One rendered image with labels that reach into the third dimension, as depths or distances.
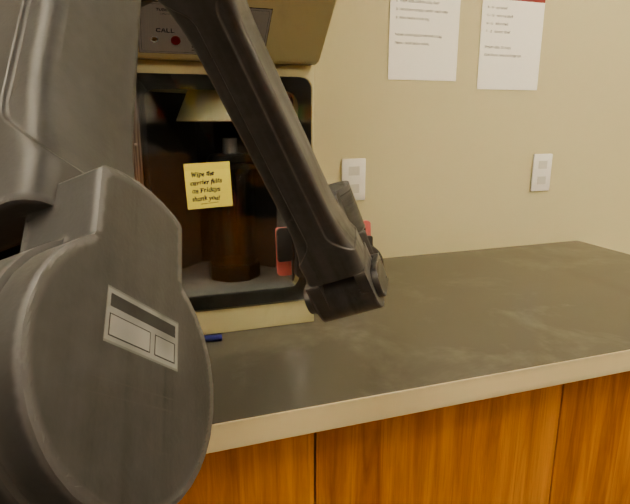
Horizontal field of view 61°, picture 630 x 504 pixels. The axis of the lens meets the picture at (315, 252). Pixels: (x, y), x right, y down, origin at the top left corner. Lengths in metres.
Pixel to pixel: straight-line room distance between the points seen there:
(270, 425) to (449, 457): 0.33
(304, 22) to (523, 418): 0.74
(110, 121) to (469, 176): 1.48
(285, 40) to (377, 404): 0.57
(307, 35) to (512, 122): 0.95
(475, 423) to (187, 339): 0.80
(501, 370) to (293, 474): 0.35
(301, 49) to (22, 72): 0.74
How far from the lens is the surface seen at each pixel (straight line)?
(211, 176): 0.92
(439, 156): 1.60
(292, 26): 0.90
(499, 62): 1.70
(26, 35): 0.24
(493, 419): 0.97
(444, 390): 0.85
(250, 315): 1.00
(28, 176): 0.18
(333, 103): 1.45
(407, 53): 1.54
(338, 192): 0.61
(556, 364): 0.96
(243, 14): 0.47
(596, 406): 1.12
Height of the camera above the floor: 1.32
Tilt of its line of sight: 14 degrees down
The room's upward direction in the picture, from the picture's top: straight up
